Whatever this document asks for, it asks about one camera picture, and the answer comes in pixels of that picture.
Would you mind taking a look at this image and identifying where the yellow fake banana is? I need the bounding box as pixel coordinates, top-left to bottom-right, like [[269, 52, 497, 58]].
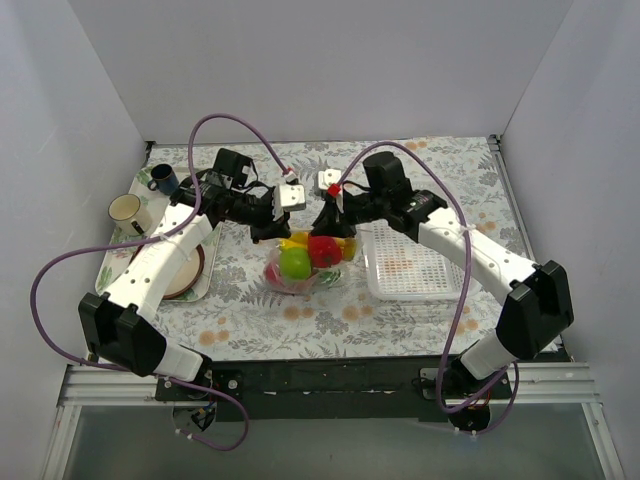
[[279, 231, 309, 251]]

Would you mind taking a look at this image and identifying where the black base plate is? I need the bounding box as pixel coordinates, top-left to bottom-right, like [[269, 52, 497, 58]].
[[155, 355, 516, 422]]

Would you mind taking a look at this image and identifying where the green fake apple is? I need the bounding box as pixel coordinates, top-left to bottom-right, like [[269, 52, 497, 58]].
[[279, 249, 312, 280]]

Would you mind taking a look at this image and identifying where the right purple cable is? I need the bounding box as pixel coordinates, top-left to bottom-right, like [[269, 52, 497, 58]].
[[339, 140, 519, 435]]

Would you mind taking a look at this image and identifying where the leaf pattern white tray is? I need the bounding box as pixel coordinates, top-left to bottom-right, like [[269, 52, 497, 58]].
[[95, 167, 221, 302]]

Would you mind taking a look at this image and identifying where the aluminium frame rail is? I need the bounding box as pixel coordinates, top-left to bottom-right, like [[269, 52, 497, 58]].
[[40, 364, 166, 480]]

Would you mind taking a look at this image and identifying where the pink fake fruit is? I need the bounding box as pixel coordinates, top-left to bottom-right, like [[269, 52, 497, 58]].
[[264, 262, 282, 286]]

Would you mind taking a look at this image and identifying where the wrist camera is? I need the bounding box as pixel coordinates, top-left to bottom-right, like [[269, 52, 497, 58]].
[[316, 168, 344, 213], [273, 183, 306, 219]]

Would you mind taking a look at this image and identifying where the purple cable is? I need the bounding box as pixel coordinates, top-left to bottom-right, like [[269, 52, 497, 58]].
[[29, 113, 299, 451], [339, 140, 519, 435]]

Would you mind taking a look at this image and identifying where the white plastic basket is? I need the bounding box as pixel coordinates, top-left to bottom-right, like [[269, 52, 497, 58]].
[[358, 220, 464, 303]]

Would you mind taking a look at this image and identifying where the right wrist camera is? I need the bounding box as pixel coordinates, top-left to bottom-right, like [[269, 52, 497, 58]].
[[316, 168, 344, 213]]

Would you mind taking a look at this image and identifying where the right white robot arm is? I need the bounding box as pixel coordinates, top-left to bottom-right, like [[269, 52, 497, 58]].
[[312, 151, 574, 398]]

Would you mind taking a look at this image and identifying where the cream mug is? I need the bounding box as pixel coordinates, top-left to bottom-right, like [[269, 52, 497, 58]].
[[108, 194, 152, 236]]

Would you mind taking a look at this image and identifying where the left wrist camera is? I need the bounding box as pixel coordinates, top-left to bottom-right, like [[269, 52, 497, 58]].
[[273, 183, 306, 219]]

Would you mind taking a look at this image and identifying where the clear zip top bag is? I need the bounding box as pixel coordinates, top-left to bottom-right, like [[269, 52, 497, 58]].
[[263, 230, 360, 295]]

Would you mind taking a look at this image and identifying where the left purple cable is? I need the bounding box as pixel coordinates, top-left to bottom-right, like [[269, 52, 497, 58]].
[[29, 113, 299, 451]]

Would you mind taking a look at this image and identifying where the red rimmed cream plate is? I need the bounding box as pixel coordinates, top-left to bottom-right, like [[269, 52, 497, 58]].
[[163, 245, 205, 300]]

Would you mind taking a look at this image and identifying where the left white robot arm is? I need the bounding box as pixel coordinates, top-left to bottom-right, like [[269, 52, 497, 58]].
[[78, 149, 306, 400]]

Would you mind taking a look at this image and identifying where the amber fake food piece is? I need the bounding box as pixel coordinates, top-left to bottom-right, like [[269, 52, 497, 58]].
[[341, 238, 358, 261]]

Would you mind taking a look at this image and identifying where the red fake bell pepper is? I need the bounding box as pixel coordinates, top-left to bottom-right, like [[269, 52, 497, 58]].
[[307, 236, 343, 269]]

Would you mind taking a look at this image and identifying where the dark blue mug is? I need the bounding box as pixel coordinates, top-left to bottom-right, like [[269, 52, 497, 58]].
[[147, 164, 180, 196]]

